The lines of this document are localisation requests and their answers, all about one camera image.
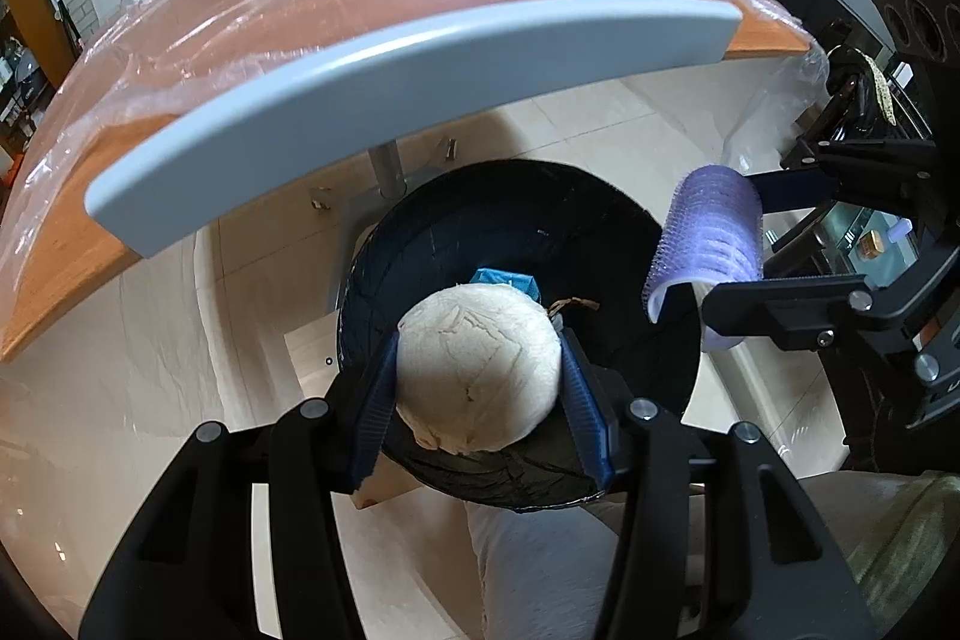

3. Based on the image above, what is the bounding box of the purple hair roller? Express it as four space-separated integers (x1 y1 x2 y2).
643 164 763 323

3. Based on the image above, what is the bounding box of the blue plastic bag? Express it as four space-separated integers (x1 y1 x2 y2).
470 266 542 302

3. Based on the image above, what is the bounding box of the grey chair pedestal base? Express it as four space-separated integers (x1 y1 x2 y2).
309 136 459 232

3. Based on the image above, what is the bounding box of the white curved chair backrest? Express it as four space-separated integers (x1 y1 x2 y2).
85 0 742 257

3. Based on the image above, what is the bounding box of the black trash bin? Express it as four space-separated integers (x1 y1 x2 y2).
337 159 700 512

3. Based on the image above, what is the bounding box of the beige paper ball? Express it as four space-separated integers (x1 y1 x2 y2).
397 283 562 455

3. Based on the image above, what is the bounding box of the clear plastic table cover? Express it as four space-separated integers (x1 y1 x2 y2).
2 0 814 357

